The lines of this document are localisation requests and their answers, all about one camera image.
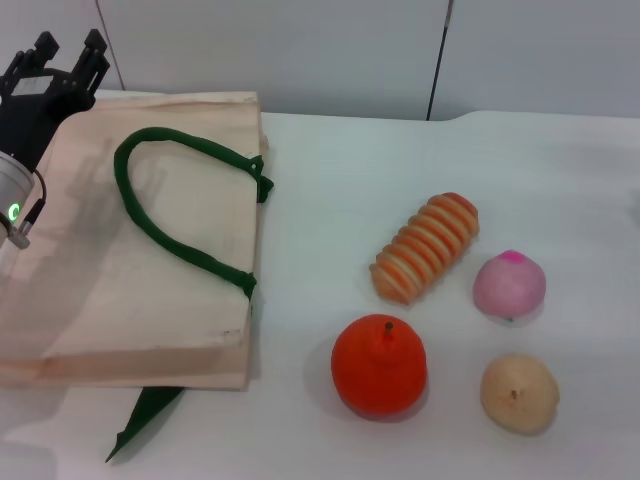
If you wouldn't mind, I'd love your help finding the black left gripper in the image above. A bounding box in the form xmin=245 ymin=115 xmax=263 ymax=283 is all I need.
xmin=0 ymin=28 xmax=111 ymax=174

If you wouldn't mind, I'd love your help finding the cream handbag with green handles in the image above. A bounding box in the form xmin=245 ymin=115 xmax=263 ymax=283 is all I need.
xmin=0 ymin=89 xmax=276 ymax=464

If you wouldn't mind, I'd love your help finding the orange toy fruit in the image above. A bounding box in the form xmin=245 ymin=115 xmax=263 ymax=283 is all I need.
xmin=330 ymin=313 xmax=429 ymax=421

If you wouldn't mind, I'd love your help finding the pink toy peach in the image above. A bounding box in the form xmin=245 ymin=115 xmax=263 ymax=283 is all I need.
xmin=472 ymin=248 xmax=547 ymax=326

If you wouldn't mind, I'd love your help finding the ribbed orange toy bread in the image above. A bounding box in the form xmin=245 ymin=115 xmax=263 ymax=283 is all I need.
xmin=368 ymin=191 xmax=481 ymax=305

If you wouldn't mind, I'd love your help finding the tan toy pear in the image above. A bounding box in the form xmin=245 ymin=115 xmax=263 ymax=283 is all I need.
xmin=479 ymin=352 xmax=561 ymax=436

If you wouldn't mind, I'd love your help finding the left arm dark cable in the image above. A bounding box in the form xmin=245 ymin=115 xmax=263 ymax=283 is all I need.
xmin=9 ymin=169 xmax=50 ymax=249

